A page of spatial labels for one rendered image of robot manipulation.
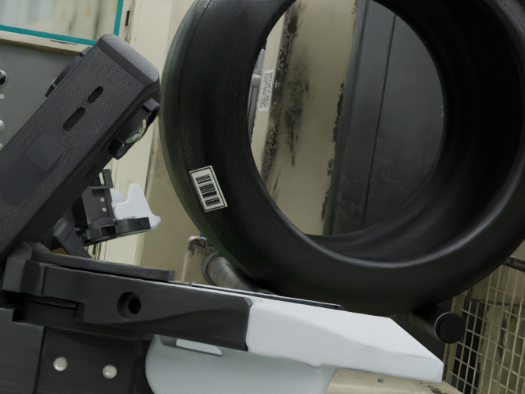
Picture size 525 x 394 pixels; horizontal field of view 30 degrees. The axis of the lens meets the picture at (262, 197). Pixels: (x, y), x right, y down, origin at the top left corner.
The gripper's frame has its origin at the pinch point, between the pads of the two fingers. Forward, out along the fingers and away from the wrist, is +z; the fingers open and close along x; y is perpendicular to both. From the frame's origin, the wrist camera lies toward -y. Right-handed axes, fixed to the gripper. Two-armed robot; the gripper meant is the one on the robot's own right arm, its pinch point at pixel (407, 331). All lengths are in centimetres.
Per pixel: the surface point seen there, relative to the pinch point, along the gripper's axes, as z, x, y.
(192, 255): -14, -133, -4
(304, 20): -1, -132, -47
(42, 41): -51, -159, -42
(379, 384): 17, -108, 11
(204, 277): -11, -133, 0
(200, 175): -13, -98, -14
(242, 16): -10, -93, -35
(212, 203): -11, -99, -10
